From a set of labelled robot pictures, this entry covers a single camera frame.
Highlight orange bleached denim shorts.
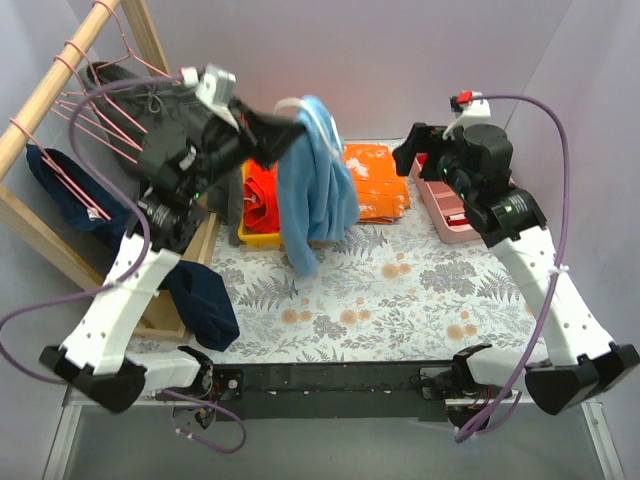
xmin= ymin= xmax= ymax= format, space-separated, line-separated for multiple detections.
xmin=343 ymin=143 xmax=410 ymax=224

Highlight light blue shorts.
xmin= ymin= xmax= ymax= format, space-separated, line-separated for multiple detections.
xmin=274 ymin=95 xmax=360 ymax=276

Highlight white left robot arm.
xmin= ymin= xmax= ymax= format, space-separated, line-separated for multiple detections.
xmin=39 ymin=99 xmax=305 ymax=413

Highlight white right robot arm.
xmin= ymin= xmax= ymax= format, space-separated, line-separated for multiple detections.
xmin=393 ymin=123 xmax=639 ymax=415

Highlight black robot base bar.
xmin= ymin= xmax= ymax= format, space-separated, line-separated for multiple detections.
xmin=154 ymin=360 xmax=501 ymax=424

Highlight bright orange shorts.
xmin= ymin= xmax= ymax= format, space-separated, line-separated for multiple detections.
xmin=244 ymin=160 xmax=280 ymax=234

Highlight grey sweat shorts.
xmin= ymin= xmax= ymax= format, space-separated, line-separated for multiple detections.
xmin=108 ymin=84 xmax=243 ymax=246

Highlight navy blue shorts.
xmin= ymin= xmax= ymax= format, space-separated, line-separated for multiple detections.
xmin=26 ymin=144 xmax=240 ymax=352

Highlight pink compartment organizer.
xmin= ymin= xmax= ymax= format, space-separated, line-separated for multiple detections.
xmin=411 ymin=156 xmax=480 ymax=245

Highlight red white item in organizer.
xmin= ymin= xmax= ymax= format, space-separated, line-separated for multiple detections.
xmin=446 ymin=213 xmax=469 ymax=227

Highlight yellow plastic tray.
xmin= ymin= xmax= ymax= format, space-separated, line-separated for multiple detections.
xmin=238 ymin=162 xmax=282 ymax=247

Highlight floral table mat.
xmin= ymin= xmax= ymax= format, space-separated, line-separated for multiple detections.
xmin=124 ymin=139 xmax=559 ymax=364

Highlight wooden clothes rack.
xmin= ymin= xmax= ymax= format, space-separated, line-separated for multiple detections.
xmin=1 ymin=0 xmax=190 ymax=342

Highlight pink wire hanger with grey shorts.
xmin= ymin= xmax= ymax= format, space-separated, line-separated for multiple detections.
xmin=87 ymin=1 xmax=170 ymax=78

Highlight pink wire hanger with navy shorts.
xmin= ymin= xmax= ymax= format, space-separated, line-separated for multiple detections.
xmin=11 ymin=119 xmax=112 ymax=231

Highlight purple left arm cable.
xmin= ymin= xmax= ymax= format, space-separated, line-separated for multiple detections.
xmin=0 ymin=74 xmax=249 ymax=456

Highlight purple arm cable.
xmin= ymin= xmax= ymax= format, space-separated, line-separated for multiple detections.
xmin=454 ymin=92 xmax=574 ymax=444
xmin=0 ymin=74 xmax=249 ymax=456

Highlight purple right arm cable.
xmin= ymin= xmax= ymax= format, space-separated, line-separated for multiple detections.
xmin=454 ymin=92 xmax=574 ymax=444

